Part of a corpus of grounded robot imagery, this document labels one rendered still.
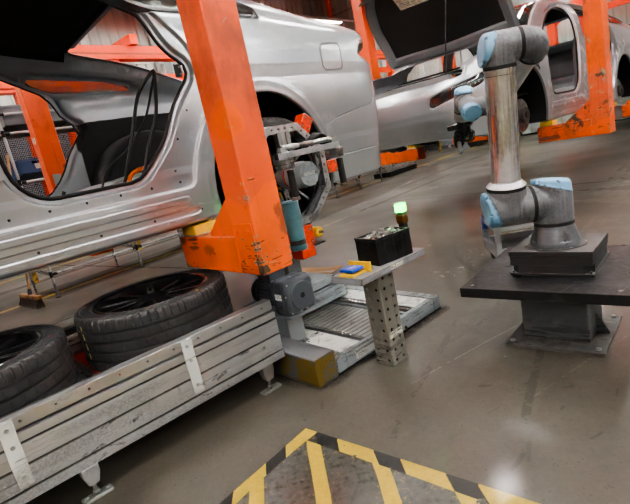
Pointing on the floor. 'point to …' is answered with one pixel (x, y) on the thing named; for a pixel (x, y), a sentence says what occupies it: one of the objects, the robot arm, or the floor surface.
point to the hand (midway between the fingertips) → (460, 151)
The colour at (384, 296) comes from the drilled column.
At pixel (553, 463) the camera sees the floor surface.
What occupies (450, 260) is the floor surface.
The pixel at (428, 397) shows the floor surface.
